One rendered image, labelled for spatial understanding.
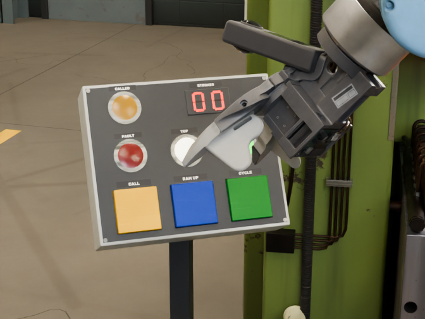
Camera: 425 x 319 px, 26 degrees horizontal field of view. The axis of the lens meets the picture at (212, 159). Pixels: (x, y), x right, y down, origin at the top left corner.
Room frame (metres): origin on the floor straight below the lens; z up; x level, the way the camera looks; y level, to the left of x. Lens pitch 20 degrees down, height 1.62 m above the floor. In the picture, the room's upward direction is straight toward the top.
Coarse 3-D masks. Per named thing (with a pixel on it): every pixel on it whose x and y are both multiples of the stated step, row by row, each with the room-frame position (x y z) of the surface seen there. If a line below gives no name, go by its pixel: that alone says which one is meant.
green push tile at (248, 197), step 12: (228, 180) 1.50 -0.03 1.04; (240, 180) 1.51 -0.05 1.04; (252, 180) 1.51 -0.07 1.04; (264, 180) 1.52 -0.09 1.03; (228, 192) 1.49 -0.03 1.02; (240, 192) 1.50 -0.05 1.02; (252, 192) 1.50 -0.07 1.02; (264, 192) 1.51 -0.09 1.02; (240, 204) 1.49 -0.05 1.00; (252, 204) 1.49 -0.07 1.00; (264, 204) 1.50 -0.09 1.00; (240, 216) 1.48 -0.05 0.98; (252, 216) 1.48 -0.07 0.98; (264, 216) 1.49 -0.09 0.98
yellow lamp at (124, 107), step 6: (120, 96) 1.54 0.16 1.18; (126, 96) 1.54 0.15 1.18; (114, 102) 1.53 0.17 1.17; (120, 102) 1.54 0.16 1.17; (126, 102) 1.54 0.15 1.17; (132, 102) 1.54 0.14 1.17; (114, 108) 1.53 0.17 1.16; (120, 108) 1.53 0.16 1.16; (126, 108) 1.53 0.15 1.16; (132, 108) 1.54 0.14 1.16; (114, 114) 1.52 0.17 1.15; (120, 114) 1.53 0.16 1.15; (126, 114) 1.53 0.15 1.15; (132, 114) 1.53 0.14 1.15
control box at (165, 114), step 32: (96, 96) 1.54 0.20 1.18; (160, 96) 1.56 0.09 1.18; (224, 96) 1.59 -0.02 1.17; (96, 128) 1.51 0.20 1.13; (128, 128) 1.52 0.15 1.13; (160, 128) 1.53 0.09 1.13; (192, 128) 1.54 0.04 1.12; (96, 160) 1.48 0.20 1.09; (160, 160) 1.50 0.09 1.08; (96, 192) 1.45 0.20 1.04; (160, 192) 1.47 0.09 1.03; (224, 192) 1.50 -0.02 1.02; (96, 224) 1.44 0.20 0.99; (224, 224) 1.47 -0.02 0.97; (256, 224) 1.48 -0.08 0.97; (288, 224) 1.50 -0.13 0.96
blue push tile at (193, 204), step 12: (180, 192) 1.47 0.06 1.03; (192, 192) 1.48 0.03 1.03; (204, 192) 1.48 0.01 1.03; (180, 204) 1.46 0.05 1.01; (192, 204) 1.47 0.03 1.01; (204, 204) 1.47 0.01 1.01; (180, 216) 1.45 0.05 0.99; (192, 216) 1.46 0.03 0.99; (204, 216) 1.46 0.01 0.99; (216, 216) 1.47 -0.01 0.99
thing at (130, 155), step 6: (126, 144) 1.50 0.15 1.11; (132, 144) 1.50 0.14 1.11; (120, 150) 1.49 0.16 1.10; (126, 150) 1.49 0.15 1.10; (132, 150) 1.50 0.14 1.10; (138, 150) 1.50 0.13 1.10; (120, 156) 1.49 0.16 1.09; (126, 156) 1.49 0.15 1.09; (132, 156) 1.49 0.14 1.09; (138, 156) 1.49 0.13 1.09; (120, 162) 1.48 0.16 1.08; (126, 162) 1.48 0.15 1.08; (132, 162) 1.49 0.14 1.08; (138, 162) 1.49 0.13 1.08
